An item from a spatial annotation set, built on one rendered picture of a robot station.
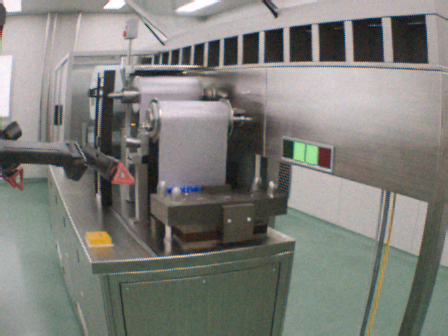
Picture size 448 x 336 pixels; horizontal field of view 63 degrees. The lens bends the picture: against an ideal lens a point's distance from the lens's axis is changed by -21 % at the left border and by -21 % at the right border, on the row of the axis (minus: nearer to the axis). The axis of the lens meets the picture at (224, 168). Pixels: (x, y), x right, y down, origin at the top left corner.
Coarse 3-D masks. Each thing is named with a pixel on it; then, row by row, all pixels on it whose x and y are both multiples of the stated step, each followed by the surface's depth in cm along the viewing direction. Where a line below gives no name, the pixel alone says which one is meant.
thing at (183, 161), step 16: (160, 144) 141; (176, 144) 144; (192, 144) 146; (208, 144) 149; (224, 144) 151; (160, 160) 142; (176, 160) 144; (192, 160) 147; (208, 160) 150; (224, 160) 152; (160, 176) 143; (176, 176) 145; (192, 176) 148; (208, 176) 151; (224, 176) 153
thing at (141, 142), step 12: (144, 132) 149; (132, 144) 145; (144, 144) 146; (132, 156) 145; (144, 156) 147; (144, 168) 148; (144, 180) 149; (144, 192) 150; (144, 204) 150; (144, 216) 151
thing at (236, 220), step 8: (224, 208) 130; (232, 208) 131; (240, 208) 132; (248, 208) 134; (224, 216) 130; (232, 216) 132; (240, 216) 133; (248, 216) 134; (224, 224) 131; (232, 224) 132; (240, 224) 133; (248, 224) 135; (224, 232) 131; (232, 232) 133; (240, 232) 134; (248, 232) 135; (224, 240) 132; (232, 240) 133; (240, 240) 134
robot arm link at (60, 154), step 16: (0, 144) 94; (16, 144) 100; (32, 144) 106; (48, 144) 113; (64, 144) 119; (0, 160) 95; (16, 160) 101; (32, 160) 107; (48, 160) 113; (64, 160) 118
